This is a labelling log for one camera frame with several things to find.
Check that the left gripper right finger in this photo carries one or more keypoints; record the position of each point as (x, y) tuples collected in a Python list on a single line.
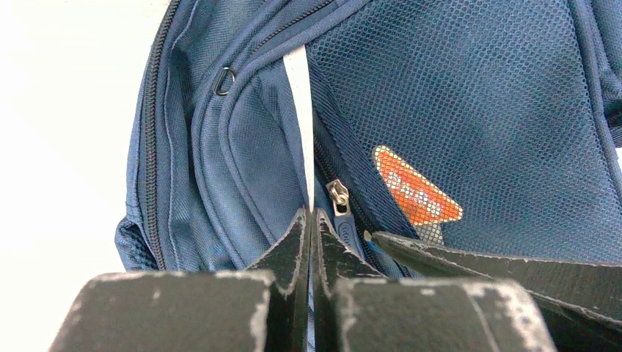
[(358, 309)]

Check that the navy blue backpack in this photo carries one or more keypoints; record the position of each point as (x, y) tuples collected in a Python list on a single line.
[(512, 108)]

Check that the orange triangular card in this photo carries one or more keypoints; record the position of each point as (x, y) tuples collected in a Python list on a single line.
[(422, 202)]

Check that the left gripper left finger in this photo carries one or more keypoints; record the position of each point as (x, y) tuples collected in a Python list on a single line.
[(262, 308)]

